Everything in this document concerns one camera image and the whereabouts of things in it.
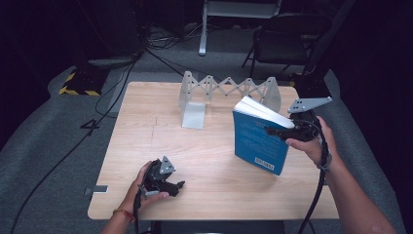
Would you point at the person's right hand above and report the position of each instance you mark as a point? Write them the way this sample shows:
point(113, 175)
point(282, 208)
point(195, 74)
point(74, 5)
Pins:
point(319, 148)

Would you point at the blue book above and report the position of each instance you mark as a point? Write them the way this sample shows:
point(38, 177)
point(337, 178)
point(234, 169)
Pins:
point(258, 143)

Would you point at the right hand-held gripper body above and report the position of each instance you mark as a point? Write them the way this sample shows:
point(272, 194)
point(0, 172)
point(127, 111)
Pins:
point(307, 125)

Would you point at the black folding chair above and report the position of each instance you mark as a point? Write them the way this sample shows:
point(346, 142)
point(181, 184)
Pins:
point(285, 39)

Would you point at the expandable translucent book rack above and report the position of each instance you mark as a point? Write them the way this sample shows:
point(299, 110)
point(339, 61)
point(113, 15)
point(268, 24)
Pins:
point(195, 113)

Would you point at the grey flat stand base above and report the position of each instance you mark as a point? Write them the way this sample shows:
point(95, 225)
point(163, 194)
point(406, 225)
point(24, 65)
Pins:
point(112, 61)

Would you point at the person's left hand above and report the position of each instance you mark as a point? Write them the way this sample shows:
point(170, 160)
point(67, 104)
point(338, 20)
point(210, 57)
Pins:
point(134, 195)

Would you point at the black yellow striped stand base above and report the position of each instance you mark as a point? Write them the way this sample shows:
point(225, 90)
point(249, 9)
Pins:
point(82, 84)

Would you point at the grey tape strip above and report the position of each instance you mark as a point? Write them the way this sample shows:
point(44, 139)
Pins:
point(96, 189)

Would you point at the black camera stand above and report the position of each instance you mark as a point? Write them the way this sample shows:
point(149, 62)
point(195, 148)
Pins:
point(319, 55)

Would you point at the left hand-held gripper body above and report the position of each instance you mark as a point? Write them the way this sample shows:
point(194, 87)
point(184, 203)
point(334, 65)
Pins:
point(159, 177)

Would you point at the white metal desk frame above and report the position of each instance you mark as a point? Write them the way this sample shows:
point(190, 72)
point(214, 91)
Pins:
point(204, 29)

